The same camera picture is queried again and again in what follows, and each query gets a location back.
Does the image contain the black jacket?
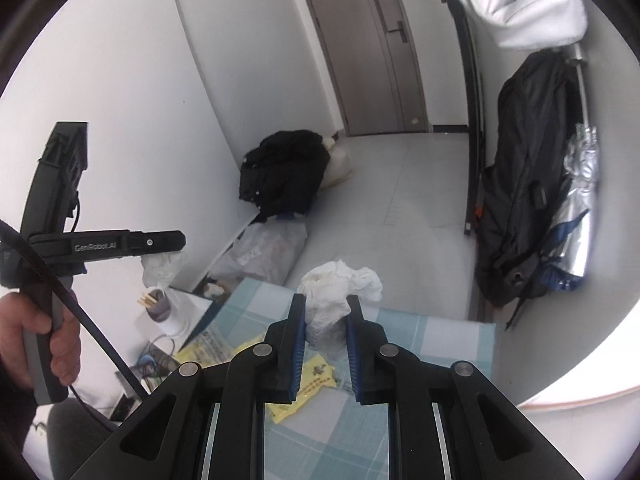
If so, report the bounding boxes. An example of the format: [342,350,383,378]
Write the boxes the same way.
[238,130,331,223]

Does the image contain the white tissue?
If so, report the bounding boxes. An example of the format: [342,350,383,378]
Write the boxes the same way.
[141,251,182,288]
[299,259,383,361]

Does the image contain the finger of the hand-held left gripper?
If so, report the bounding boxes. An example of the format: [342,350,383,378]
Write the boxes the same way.
[127,230,187,260]

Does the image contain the black hanging backpack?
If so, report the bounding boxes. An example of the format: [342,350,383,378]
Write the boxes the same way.
[475,52,581,331]

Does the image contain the grey plastic parcel bag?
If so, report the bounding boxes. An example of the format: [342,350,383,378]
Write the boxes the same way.
[207,220,308,286]

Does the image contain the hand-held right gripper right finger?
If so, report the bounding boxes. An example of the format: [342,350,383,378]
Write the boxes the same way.
[346,295,586,480]

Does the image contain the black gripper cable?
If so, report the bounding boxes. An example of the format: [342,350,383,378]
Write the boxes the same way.
[0,219,151,401]

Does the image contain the person's left hand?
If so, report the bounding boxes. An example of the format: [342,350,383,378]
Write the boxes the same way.
[0,291,83,386]

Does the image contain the black cable tangle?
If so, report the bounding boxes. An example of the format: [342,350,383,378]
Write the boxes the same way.
[135,335,176,376]

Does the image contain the grey entrance door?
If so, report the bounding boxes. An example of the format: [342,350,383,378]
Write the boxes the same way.
[295,0,430,137]

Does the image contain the grey and white chopstick holder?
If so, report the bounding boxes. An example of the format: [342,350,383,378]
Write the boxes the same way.
[147,287,193,338]

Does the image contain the white hanging bag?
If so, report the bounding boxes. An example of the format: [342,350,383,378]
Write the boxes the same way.
[432,0,587,51]

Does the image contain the silver folded umbrella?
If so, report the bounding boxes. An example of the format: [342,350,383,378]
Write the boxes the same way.
[542,42,601,291]

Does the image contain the white cloth bag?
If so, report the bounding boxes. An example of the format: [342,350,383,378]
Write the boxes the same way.
[320,134,353,191]

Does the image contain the black framed glass door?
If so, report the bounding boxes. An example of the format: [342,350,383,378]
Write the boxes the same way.
[435,0,488,236]

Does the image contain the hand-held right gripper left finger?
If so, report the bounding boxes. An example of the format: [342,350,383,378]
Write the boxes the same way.
[70,294,307,480]

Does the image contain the yellow bread bag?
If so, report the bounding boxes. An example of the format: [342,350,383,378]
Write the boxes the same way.
[172,327,266,366]
[265,355,337,423]

